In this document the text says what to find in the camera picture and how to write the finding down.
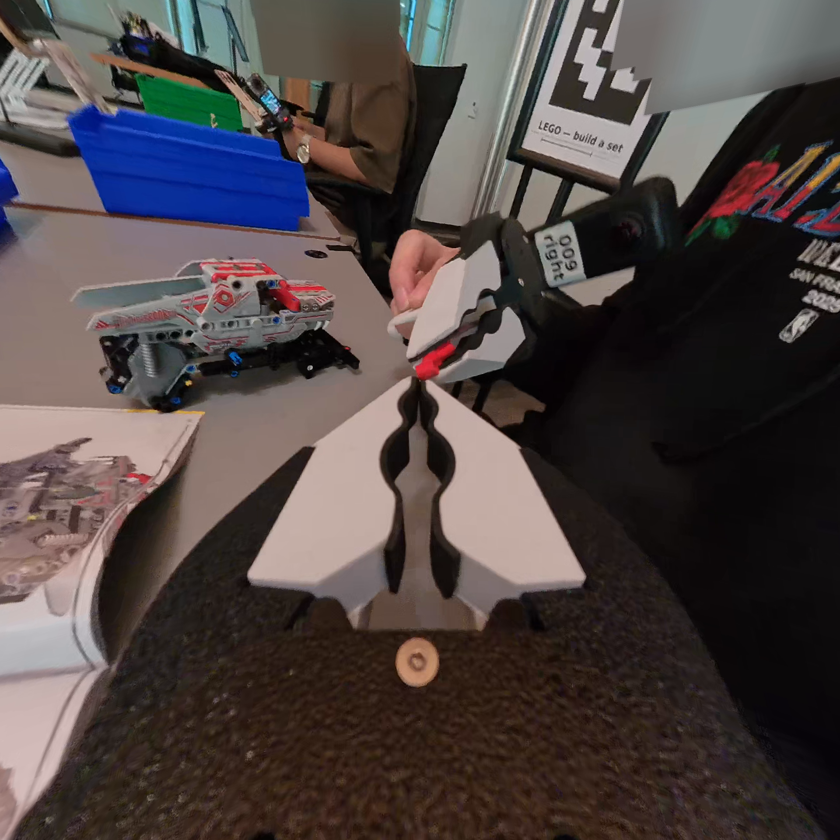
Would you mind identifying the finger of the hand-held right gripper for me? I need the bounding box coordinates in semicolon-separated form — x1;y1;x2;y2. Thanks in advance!
427;305;531;385
406;243;508;362

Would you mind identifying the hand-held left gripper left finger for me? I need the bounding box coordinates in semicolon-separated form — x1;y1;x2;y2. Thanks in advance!
247;379;421;598

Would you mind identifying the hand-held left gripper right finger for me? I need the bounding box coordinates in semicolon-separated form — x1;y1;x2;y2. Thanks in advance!
419;379;588;599

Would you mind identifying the grey red toy truck model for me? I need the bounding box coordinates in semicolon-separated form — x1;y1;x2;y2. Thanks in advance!
71;256;361;413

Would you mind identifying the person's right hand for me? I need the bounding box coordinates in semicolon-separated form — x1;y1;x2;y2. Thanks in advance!
387;230;465;322

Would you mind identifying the framed marker sign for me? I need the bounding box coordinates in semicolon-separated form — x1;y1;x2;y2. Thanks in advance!
507;0;670;221

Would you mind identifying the black office chair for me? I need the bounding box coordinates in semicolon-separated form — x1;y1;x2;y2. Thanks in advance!
308;62;468;277

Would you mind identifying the silver metal pole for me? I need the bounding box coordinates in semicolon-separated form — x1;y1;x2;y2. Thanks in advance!
471;0;559;221

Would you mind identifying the building instruction booklet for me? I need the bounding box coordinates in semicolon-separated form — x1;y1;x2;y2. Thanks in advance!
0;406;206;828

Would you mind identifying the green plastic bin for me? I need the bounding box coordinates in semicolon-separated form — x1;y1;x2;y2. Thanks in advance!
134;73;244;132

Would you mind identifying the instruction board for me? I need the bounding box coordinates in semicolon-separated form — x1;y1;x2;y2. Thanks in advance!
0;16;118;118

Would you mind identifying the white board stand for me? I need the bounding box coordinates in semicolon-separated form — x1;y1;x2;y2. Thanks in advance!
0;49;50;129

